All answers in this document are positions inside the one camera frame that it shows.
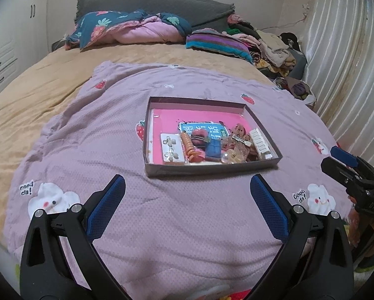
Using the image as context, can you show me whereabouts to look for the white hair claw clip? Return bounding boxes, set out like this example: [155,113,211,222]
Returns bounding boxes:
[249,128,273,160]

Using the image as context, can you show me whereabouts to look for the sheer sequin bow hair clip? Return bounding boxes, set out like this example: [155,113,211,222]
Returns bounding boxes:
[221,123,256,164]

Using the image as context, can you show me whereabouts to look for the bow earrings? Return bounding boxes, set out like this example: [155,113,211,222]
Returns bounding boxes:
[160,133,186,165]

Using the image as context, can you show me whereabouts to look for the peach spiral hair tie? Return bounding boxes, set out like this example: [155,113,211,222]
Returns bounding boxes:
[179,130,204,164]

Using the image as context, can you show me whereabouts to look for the pink fluffy bunny hair clip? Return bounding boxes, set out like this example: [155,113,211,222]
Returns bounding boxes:
[190,129,211,148]

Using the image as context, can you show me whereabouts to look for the right hand with painted nails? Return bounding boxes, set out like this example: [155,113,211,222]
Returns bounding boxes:
[348,208,374,256]

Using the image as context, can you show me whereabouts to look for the shallow brown cardboard box lid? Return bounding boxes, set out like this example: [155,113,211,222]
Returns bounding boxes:
[143,97,283,178]

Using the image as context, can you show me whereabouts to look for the lilac cartoon print quilt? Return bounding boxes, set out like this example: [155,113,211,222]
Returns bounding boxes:
[4,61,351,299]

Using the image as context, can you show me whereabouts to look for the blue rectangular hair claw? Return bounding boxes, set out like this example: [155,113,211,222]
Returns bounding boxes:
[205,139,222,161]

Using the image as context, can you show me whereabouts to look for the white striped curtain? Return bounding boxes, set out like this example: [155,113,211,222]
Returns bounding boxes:
[302,0,374,166]

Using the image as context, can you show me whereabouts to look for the pile of mixed clothes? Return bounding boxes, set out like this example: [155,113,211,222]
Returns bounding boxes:
[225,13,317,109]

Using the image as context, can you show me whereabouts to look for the tan bed sheet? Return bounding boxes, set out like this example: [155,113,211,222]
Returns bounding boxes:
[0,44,272,245]

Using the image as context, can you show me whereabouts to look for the purple teal striped blanket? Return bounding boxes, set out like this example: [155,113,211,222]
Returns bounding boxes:
[186,28,254,64]

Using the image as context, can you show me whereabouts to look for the navy pink strawberry comforter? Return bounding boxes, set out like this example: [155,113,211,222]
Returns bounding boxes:
[64,9,193,51]

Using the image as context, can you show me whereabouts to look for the white wardrobe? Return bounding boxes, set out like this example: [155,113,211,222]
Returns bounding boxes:
[0,0,49,93]

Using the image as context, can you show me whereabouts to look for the dark grey headboard cushion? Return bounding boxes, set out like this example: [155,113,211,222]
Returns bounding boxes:
[74,0,235,32]

